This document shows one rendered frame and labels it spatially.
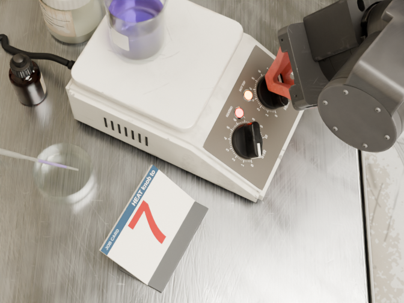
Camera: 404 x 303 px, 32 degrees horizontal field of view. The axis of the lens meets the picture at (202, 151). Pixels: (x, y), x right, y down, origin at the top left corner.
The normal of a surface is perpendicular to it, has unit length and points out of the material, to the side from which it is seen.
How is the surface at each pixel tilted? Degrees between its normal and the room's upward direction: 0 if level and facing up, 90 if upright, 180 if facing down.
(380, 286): 0
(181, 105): 0
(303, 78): 30
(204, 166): 90
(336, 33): 69
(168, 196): 40
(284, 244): 0
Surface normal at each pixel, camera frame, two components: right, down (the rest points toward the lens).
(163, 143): -0.43, 0.83
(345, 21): -0.83, 0.20
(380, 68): 0.12, -0.47
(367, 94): -0.60, 0.66
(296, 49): 0.50, -0.12
